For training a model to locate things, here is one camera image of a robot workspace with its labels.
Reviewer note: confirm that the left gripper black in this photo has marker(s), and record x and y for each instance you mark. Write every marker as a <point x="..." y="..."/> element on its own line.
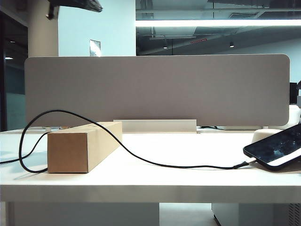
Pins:
<point x="53" y="9"/>

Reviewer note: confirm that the black smartphone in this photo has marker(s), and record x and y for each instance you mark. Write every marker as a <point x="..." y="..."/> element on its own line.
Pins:
<point x="277" y="146"/>

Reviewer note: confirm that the red led sign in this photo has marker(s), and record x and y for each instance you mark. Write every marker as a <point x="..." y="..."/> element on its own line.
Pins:
<point x="198" y="41"/>

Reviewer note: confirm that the grey felt desk divider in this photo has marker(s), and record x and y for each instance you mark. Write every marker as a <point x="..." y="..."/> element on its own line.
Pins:
<point x="164" y="94"/>

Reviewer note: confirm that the brown cardboard box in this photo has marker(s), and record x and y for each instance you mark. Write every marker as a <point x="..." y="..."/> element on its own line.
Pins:
<point x="68" y="153"/>

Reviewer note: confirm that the long ceiling light strip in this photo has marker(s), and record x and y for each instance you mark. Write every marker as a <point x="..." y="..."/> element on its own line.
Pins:
<point x="235" y="22"/>

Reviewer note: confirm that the grey desk leg panel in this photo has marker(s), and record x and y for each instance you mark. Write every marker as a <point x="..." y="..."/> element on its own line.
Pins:
<point x="82" y="215"/>

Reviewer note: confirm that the beige pulp tray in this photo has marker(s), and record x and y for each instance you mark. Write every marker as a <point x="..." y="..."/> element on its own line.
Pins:
<point x="263" y="135"/>

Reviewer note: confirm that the black monitor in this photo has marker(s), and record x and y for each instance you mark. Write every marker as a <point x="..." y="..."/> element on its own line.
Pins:
<point x="294" y="94"/>

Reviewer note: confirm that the framed wall poster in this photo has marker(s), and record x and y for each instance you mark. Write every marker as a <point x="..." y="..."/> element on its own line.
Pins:
<point x="95" y="47"/>

